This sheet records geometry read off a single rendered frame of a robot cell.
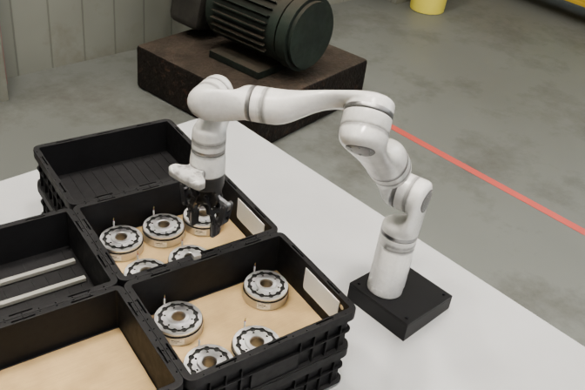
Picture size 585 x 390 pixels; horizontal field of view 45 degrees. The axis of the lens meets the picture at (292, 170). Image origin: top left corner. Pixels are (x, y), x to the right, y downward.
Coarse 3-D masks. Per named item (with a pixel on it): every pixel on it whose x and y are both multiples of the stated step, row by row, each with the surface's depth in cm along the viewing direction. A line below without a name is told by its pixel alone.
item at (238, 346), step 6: (240, 330) 146; (246, 330) 147; (252, 330) 147; (258, 330) 147; (264, 330) 147; (270, 330) 147; (234, 336) 145; (240, 336) 145; (246, 336) 145; (270, 336) 146; (276, 336) 146; (234, 342) 143; (240, 342) 143; (234, 348) 142; (240, 348) 142; (246, 348) 142
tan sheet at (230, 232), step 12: (180, 216) 182; (228, 228) 180; (192, 240) 174; (204, 240) 175; (216, 240) 175; (228, 240) 176; (144, 252) 169; (156, 252) 169; (168, 252) 170; (120, 264) 164
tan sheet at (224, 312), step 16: (240, 288) 162; (208, 304) 156; (224, 304) 157; (240, 304) 157; (288, 304) 159; (304, 304) 159; (208, 320) 152; (224, 320) 152; (240, 320) 153; (256, 320) 153; (272, 320) 154; (288, 320) 155; (304, 320) 155; (208, 336) 148; (224, 336) 149; (176, 352) 144
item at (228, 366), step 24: (264, 240) 162; (288, 240) 162; (192, 264) 152; (312, 264) 156; (336, 288) 150; (144, 312) 138; (288, 336) 137; (312, 336) 140; (240, 360) 131; (192, 384) 126
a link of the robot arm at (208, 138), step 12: (228, 84) 137; (204, 120) 141; (192, 132) 140; (204, 132) 138; (216, 132) 139; (192, 144) 141; (204, 144) 139; (216, 144) 139; (204, 156) 140; (216, 156) 141
